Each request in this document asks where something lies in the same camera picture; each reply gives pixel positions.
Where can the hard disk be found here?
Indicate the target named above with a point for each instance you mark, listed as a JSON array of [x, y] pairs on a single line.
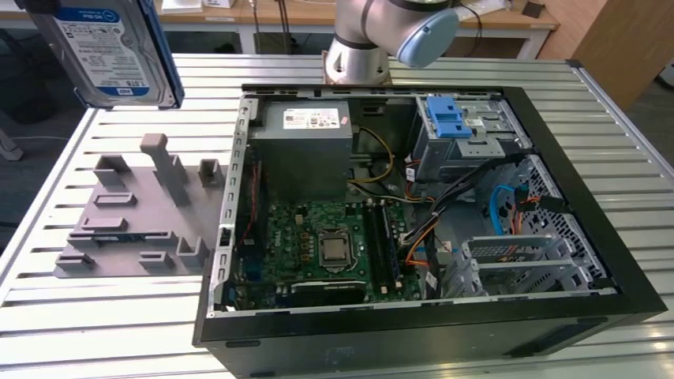
[[106, 51]]

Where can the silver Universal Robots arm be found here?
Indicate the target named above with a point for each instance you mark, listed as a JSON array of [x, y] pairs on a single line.
[[358, 39]]

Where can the metal disk bay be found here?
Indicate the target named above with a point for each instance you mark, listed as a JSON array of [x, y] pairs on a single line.
[[521, 262]]

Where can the grey power supply unit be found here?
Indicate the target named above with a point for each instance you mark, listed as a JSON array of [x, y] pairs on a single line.
[[301, 166]]

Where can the green motherboard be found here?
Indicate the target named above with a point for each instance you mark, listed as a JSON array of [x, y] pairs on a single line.
[[287, 237]]

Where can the silver CPU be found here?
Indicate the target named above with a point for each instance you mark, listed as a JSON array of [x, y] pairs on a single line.
[[335, 250]]

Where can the RAM slot black latches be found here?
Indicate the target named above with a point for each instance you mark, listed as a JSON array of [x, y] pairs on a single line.
[[373, 245], [387, 245]]

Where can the RAM slot white latches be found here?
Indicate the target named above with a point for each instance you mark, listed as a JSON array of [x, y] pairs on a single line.
[[395, 245], [379, 245]]

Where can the black graphics card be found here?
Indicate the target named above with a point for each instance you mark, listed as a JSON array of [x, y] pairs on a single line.
[[326, 294]]

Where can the blue plastic drive latch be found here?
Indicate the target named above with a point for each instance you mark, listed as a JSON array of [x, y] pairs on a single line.
[[445, 118]]

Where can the metal optical drive cage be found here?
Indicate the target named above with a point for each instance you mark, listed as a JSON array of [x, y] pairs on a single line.
[[474, 150]]

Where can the black open PC case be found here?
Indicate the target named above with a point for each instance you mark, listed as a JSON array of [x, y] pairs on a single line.
[[369, 339]]

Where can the grey parts rack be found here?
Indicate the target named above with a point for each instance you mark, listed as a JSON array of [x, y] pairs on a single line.
[[137, 221]]

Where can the wooden desk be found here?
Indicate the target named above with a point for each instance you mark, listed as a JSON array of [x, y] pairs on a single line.
[[237, 17]]

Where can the small white box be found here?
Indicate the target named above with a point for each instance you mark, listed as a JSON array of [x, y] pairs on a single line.
[[218, 3]]

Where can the large white box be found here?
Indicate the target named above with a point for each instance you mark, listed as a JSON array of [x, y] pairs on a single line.
[[182, 6]]

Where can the small dark brown box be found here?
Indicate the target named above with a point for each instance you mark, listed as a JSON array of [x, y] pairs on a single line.
[[534, 10]]

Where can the brown wooden cabinet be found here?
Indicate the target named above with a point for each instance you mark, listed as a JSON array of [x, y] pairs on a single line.
[[621, 47]]

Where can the black office chair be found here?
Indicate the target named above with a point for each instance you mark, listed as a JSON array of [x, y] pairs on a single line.
[[22, 79]]

